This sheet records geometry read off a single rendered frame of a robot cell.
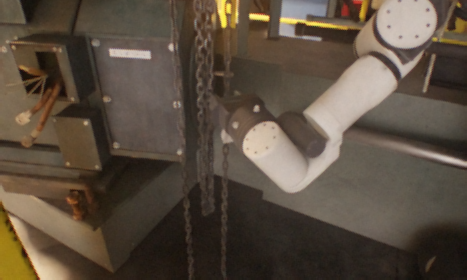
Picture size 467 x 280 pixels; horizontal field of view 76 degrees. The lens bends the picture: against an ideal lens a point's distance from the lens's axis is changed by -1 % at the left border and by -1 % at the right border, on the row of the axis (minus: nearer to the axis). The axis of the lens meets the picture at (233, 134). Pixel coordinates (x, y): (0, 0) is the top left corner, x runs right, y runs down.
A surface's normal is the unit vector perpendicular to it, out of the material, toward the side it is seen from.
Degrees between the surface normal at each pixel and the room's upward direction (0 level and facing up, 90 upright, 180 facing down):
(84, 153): 90
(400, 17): 58
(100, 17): 45
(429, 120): 90
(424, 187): 90
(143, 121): 90
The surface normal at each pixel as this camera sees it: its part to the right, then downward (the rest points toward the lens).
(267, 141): -0.57, -0.56
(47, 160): -0.10, 0.05
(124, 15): -0.07, -0.25
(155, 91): -0.13, 0.51
